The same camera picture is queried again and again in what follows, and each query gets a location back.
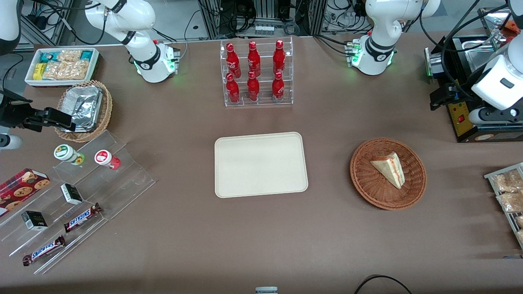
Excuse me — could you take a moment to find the triangle sandwich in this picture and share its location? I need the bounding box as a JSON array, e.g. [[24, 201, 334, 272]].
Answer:
[[370, 152, 405, 189]]

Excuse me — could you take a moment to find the small black box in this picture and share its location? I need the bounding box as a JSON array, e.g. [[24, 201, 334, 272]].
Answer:
[[60, 183, 83, 205], [21, 211, 48, 231]]

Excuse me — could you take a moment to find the light tan wicker basket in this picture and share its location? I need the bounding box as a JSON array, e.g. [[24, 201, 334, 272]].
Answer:
[[54, 80, 113, 143]]

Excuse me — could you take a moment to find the clear acrylic step display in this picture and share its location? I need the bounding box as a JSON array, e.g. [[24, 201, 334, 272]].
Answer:
[[0, 130, 156, 275]]

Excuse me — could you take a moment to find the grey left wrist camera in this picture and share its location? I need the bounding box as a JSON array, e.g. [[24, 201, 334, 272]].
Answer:
[[468, 107, 523, 125]]

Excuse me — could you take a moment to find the green label white-lid jar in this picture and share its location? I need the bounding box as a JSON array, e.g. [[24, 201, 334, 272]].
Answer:
[[54, 144, 85, 165]]

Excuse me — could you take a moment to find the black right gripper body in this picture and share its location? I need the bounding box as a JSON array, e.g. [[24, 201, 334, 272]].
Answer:
[[0, 91, 34, 128]]

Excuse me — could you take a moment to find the grey wire snack rack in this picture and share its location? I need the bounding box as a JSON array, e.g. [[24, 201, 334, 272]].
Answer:
[[484, 163, 523, 249]]

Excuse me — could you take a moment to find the red cookie box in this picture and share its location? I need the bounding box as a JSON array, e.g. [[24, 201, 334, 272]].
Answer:
[[0, 168, 51, 217]]

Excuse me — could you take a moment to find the large clear peanut bag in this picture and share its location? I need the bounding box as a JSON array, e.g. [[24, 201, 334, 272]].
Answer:
[[43, 60, 89, 81]]

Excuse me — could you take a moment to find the aluminium equipment frame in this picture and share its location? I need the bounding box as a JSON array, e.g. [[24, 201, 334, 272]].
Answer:
[[198, 0, 327, 40]]

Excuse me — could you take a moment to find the white rectangular snack bin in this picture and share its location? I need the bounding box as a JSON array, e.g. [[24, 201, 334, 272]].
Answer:
[[25, 47, 100, 87]]

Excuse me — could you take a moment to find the aluminium foil container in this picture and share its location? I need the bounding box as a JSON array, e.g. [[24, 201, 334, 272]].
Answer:
[[60, 86, 103, 132]]

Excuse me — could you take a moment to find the Snickers chocolate bar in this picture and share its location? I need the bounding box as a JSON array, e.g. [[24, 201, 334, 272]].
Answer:
[[63, 203, 103, 233], [22, 235, 66, 267]]

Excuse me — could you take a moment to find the clear acrylic bottle rack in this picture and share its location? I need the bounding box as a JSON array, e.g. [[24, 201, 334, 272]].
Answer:
[[220, 36, 294, 108]]

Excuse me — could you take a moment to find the beige rectangular tray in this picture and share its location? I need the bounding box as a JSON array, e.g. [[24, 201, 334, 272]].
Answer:
[[214, 131, 309, 199]]

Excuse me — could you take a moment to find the steel warmer pan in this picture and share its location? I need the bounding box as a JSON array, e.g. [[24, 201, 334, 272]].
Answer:
[[462, 39, 507, 75]]

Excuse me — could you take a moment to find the black cable loop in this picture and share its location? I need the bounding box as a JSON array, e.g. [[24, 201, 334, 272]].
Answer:
[[353, 275, 413, 294]]

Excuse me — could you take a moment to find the red label white-lid jar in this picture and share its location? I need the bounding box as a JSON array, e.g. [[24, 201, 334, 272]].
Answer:
[[94, 149, 121, 170]]

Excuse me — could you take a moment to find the red cola bottle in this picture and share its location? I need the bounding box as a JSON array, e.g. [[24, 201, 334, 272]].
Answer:
[[272, 71, 285, 101], [226, 73, 240, 104], [247, 41, 261, 77], [273, 40, 286, 75], [226, 42, 241, 78], [247, 71, 260, 102]]

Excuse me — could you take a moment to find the round brown wicker basket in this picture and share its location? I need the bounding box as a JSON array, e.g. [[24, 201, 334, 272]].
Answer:
[[350, 138, 427, 211]]

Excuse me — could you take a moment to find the black food warmer machine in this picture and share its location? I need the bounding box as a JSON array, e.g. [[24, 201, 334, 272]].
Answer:
[[425, 6, 523, 143]]

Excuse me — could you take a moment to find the small clear peanut bag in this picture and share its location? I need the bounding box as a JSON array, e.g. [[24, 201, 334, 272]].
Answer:
[[57, 49, 83, 64]]

